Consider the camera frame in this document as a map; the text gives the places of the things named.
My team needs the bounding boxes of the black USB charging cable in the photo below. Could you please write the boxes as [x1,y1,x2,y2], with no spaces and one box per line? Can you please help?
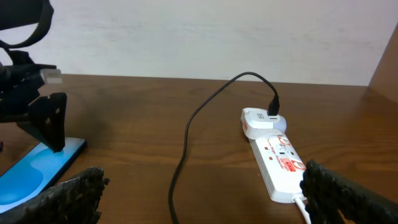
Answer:
[168,72,280,224]

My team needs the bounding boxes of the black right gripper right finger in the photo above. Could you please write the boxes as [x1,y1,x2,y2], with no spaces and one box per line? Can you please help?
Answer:
[300,160,397,224]

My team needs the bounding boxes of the white USB charger plug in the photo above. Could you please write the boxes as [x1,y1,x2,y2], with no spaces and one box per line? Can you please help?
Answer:
[241,108,287,140]

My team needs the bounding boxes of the white power strip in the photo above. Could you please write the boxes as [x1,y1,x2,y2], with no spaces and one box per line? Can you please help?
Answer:
[249,134,307,203]

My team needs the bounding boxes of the blue Galaxy smartphone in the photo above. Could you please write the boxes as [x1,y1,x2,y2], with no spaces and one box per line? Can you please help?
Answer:
[1,138,86,213]

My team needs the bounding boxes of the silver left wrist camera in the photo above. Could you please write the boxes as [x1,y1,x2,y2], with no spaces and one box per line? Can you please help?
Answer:
[40,68,63,84]

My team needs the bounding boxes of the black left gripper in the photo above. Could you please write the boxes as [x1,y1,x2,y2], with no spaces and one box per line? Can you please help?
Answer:
[1,49,67,152]

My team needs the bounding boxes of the white power strip cord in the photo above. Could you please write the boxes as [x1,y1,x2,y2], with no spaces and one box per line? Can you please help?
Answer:
[292,194,312,224]

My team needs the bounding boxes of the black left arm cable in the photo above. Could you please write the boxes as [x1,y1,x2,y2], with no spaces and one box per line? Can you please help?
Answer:
[0,0,55,50]

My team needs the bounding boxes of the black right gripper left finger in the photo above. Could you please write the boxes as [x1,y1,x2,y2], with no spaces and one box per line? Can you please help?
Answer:
[1,167,109,224]

